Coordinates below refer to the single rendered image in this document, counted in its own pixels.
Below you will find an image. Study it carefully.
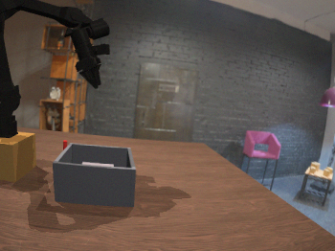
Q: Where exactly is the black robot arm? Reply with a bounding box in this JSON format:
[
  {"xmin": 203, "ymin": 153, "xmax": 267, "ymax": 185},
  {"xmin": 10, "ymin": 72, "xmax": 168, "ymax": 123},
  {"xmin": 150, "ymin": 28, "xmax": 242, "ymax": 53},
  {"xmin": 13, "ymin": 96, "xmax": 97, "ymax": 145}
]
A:
[{"xmin": 0, "ymin": 0, "xmax": 110, "ymax": 138}]

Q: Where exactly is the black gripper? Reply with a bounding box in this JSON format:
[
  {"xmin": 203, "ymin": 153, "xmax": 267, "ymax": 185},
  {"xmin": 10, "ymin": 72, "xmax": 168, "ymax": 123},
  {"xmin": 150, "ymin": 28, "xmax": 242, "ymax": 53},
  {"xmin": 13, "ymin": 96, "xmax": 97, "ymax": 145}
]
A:
[{"xmin": 75, "ymin": 40, "xmax": 101, "ymax": 89}]

